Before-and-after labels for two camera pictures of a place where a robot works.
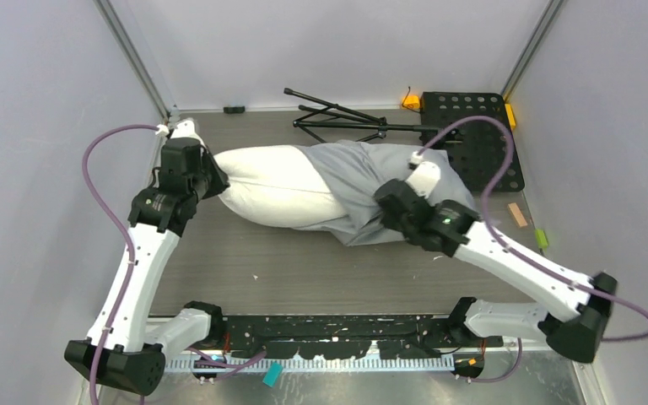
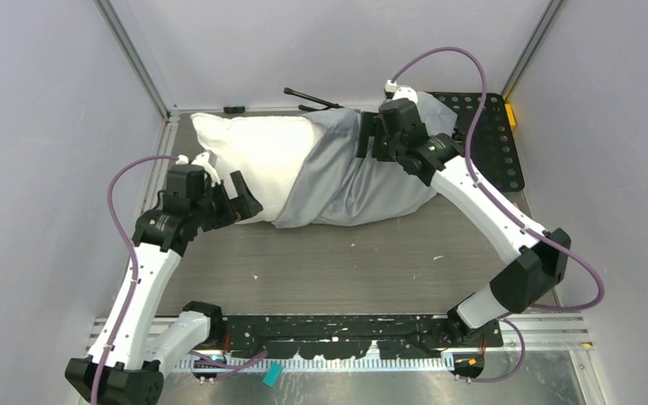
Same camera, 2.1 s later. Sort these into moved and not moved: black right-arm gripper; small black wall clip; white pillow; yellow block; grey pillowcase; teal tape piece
Moved: grey pillowcase; white pillow; black right-arm gripper
Not moved: teal tape piece; yellow block; small black wall clip
